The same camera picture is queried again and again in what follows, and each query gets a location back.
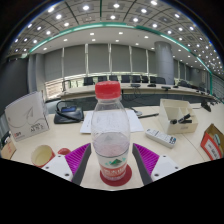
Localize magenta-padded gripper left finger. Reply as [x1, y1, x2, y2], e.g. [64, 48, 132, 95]
[41, 142, 92, 186]

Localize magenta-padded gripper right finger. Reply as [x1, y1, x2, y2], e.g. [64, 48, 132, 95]
[131, 142, 184, 187]

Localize clear water bottle red cap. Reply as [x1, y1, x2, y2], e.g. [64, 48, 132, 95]
[90, 80, 132, 183]

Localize cream mug red pattern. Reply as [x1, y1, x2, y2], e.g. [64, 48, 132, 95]
[30, 144, 72, 169]

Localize white remote control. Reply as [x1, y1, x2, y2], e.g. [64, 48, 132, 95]
[144, 128, 178, 149]

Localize white paper sheet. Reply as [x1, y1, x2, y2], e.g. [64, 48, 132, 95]
[79, 109, 145, 135]

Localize open cardboard box red label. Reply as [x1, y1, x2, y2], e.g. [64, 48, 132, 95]
[199, 123, 224, 162]

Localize black pen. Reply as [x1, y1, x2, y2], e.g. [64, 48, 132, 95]
[138, 112, 160, 120]

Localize brown kraft paper envelope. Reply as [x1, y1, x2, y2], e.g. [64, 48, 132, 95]
[0, 136, 18, 160]

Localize cream open organizer box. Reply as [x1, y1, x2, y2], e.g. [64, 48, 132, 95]
[157, 98, 200, 135]

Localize white cardboard box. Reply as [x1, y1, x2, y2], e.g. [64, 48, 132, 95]
[4, 90, 50, 143]

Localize row of black office chairs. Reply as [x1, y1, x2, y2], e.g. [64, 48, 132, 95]
[61, 74, 208, 92]

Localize ceiling lights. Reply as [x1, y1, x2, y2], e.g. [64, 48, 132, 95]
[9, 0, 224, 74]

